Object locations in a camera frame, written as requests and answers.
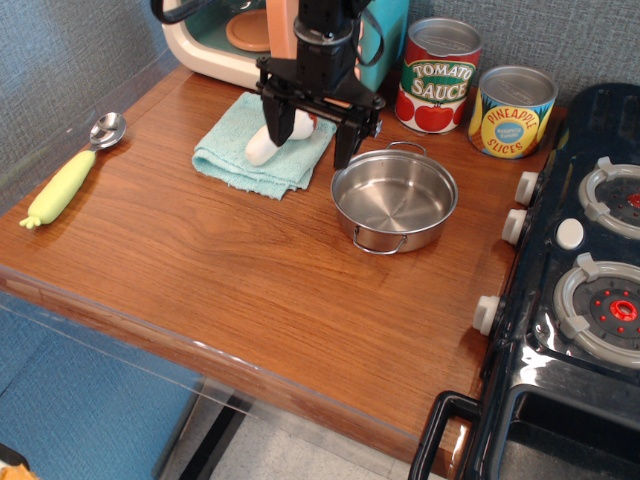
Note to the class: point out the tomato sauce can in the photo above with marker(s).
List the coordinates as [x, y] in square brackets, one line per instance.
[440, 62]

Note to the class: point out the stainless steel pan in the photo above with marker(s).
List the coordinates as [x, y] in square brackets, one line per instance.
[393, 200]

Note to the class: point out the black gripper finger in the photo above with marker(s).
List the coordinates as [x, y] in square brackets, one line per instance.
[280, 117]
[348, 139]

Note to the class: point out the green handled metal spoon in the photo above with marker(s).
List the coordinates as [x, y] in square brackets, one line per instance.
[53, 199]

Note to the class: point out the orange object at corner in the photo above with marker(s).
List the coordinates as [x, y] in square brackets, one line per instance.
[17, 472]

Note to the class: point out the teal folded cloth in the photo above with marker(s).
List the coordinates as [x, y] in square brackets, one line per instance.
[221, 152]

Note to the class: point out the pineapple slices can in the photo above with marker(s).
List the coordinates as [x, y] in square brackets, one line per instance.
[512, 108]

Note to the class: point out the black toy stove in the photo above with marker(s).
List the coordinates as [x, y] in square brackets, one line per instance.
[560, 380]

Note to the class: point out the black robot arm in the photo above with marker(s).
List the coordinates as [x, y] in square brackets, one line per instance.
[329, 16]

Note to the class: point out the white brown toy mushroom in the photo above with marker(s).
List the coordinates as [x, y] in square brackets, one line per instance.
[261, 148]

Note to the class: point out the teal cream toy microwave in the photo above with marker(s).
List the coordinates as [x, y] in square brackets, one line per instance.
[224, 39]

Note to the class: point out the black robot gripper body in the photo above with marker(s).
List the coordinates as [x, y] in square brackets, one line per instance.
[322, 80]

